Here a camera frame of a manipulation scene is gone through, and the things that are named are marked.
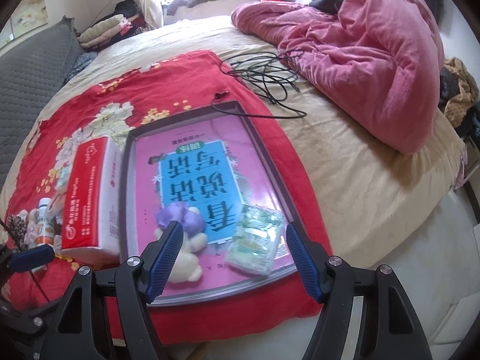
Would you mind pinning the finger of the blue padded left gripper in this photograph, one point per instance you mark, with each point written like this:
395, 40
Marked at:
31, 259

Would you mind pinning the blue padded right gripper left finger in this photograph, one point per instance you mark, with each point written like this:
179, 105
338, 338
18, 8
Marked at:
159, 258

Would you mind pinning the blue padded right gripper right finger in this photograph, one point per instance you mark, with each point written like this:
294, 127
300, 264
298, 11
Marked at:
310, 261

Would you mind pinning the plush bear purple bow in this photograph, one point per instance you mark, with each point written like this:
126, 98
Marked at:
187, 268

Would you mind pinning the green white tissue pack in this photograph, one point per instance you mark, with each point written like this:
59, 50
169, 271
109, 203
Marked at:
255, 240

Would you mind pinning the plush bear pink skirt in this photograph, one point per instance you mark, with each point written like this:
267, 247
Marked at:
32, 228

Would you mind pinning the leopard print scrunchie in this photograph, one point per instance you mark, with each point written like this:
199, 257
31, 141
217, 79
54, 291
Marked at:
17, 231

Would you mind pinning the white orange vitamin bottle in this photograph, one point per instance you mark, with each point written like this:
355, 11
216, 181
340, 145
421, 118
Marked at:
46, 231

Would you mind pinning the red white tissue box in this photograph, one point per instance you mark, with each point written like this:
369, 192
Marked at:
90, 230

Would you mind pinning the cream bed sheet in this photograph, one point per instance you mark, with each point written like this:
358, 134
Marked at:
371, 197

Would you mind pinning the grey tray with pink book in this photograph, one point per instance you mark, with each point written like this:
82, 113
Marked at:
212, 158

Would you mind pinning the grey quilted headboard cushion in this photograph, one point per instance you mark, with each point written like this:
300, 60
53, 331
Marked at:
31, 74

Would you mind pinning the dark blue patterned cloth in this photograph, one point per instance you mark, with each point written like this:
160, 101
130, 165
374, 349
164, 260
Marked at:
81, 63

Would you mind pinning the pink crumpled duvet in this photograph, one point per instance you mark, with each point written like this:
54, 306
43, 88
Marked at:
378, 60

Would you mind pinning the brown clothes pile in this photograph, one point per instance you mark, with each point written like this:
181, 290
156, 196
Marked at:
459, 91

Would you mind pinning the folded clothes stack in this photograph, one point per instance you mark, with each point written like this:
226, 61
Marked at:
124, 22

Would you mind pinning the white window bench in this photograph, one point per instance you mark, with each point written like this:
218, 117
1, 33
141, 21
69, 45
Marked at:
205, 10

